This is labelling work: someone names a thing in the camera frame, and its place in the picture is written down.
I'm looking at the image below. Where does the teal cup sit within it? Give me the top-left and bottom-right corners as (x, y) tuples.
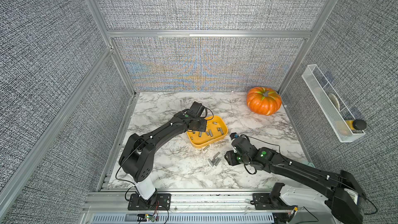
(303, 161), (315, 168)

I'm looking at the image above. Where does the clear wall shelf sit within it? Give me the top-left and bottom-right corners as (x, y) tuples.
(302, 64), (365, 143)

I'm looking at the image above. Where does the yellow bottle black cap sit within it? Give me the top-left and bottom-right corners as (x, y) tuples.
(345, 119), (368, 131)

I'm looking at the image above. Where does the orange pumpkin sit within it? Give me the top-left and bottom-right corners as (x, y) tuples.
(246, 87), (282, 116)

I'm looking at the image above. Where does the silver socket small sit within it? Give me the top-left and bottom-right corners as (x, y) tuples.
(214, 158), (221, 166)

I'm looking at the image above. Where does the yellow storage box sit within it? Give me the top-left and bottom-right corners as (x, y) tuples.
(187, 116), (228, 148)

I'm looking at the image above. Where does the round brush in shelf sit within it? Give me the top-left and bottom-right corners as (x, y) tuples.
(328, 93), (341, 112)

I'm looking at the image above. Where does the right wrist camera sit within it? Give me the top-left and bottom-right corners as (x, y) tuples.
(229, 133), (239, 141)

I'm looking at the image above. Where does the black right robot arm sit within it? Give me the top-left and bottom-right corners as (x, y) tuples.
(224, 133), (368, 224)

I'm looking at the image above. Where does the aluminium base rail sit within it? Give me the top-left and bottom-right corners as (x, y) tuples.
(79, 186), (339, 224)

